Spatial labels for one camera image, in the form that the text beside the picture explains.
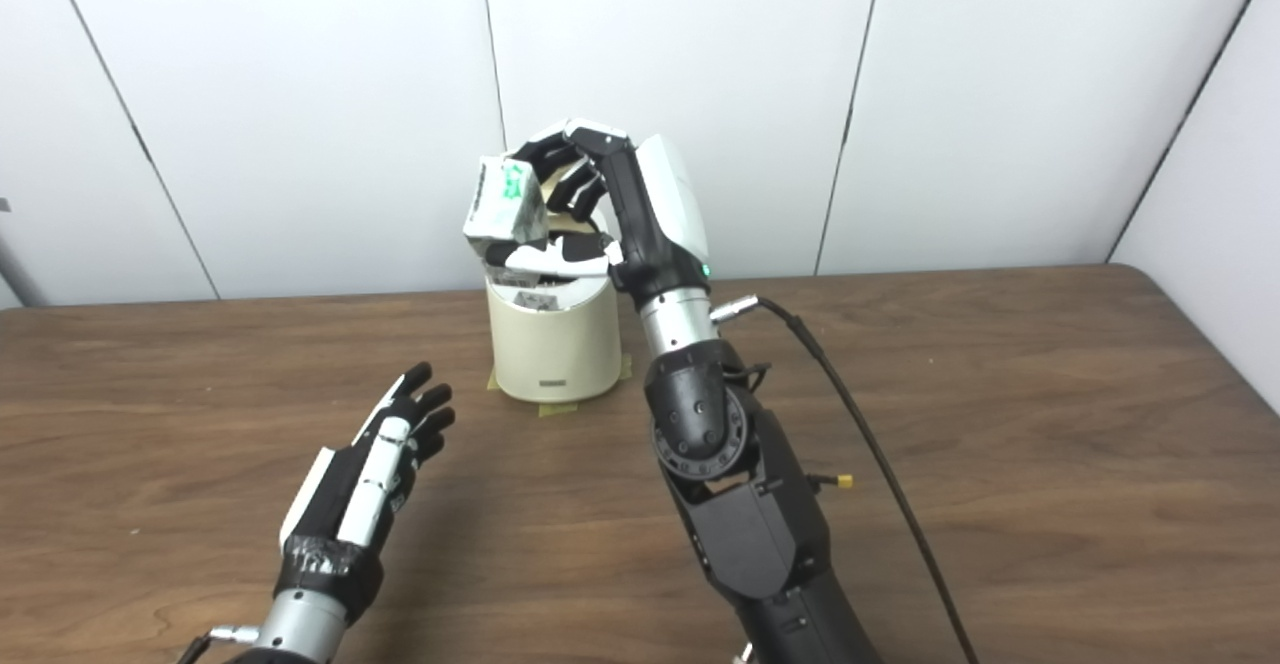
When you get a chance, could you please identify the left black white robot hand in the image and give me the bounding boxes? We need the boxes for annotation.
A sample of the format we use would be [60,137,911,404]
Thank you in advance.
[275,362,456,625]

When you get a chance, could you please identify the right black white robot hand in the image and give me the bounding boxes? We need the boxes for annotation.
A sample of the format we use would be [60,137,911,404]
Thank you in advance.
[487,119,713,310]

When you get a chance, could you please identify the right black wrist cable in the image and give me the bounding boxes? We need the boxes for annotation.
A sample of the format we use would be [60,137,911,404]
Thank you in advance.
[710,295,981,664]

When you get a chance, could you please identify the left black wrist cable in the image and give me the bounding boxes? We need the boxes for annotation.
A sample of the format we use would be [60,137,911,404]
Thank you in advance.
[178,625,261,664]

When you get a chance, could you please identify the white green milk carton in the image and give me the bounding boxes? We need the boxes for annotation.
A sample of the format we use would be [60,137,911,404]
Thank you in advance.
[462,154,549,245]

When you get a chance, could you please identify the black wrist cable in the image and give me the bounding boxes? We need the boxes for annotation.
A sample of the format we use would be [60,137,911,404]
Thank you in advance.
[710,295,981,664]
[178,625,261,664]

